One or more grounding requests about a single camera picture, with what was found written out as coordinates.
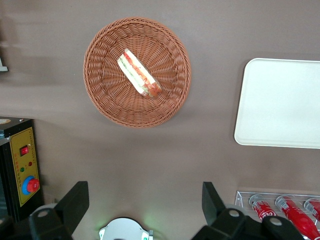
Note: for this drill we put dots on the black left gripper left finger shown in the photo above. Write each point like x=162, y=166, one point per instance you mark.
x=72, y=202

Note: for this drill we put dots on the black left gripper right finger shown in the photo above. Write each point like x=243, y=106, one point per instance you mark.
x=215, y=207

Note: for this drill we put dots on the triangle sandwich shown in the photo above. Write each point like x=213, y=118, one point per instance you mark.
x=138, y=73

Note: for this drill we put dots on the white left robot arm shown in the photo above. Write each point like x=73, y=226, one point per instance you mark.
x=125, y=228

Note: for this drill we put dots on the beige plastic tray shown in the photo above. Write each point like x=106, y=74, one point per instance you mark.
x=280, y=102

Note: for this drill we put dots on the large brown wicker basket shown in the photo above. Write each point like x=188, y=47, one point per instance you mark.
x=107, y=82

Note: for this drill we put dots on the metal snack tray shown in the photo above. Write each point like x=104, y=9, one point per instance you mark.
x=2, y=66

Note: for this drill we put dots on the clear acrylic bottle rack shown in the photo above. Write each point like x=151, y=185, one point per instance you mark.
x=241, y=197

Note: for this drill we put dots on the red cola bottle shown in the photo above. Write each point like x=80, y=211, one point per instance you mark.
x=297, y=217
x=262, y=208
x=313, y=207

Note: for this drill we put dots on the black food warmer machine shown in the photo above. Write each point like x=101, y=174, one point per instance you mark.
x=25, y=155

